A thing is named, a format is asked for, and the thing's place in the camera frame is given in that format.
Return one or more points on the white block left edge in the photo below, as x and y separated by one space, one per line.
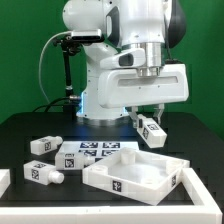
4 180

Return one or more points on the black camera stand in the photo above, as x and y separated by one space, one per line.
69 48

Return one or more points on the white sheet with tags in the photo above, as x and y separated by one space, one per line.
95 149

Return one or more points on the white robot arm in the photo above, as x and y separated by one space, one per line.
124 42

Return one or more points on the white corner fence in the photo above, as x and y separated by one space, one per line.
204 210

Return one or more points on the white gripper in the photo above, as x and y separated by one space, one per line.
125 88

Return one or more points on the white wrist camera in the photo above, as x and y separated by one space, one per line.
131 58

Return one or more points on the grey camera on stand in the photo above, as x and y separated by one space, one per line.
87 36

